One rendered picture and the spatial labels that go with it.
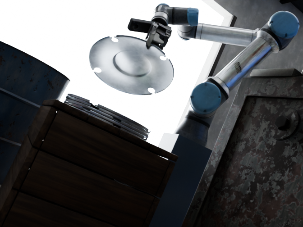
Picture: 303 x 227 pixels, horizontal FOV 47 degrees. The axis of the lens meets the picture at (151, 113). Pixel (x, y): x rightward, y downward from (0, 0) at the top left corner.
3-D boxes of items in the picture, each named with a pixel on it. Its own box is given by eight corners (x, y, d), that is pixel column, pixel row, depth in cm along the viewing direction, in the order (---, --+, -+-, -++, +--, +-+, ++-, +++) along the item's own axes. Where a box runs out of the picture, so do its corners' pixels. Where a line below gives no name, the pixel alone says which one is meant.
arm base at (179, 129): (167, 133, 156) (176, 113, 158) (195, 147, 160) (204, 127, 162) (180, 135, 142) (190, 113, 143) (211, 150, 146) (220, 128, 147)
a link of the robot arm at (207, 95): (203, 124, 146) (297, 37, 149) (204, 118, 131) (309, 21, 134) (183, 104, 148) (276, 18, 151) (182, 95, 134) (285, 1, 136)
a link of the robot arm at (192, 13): (199, 16, 155) (173, 15, 156) (199, 3, 144) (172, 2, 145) (197, 33, 154) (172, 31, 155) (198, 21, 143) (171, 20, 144)
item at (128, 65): (113, 104, 102) (114, 102, 102) (74, 42, 116) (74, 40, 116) (189, 85, 118) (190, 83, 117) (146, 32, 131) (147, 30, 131)
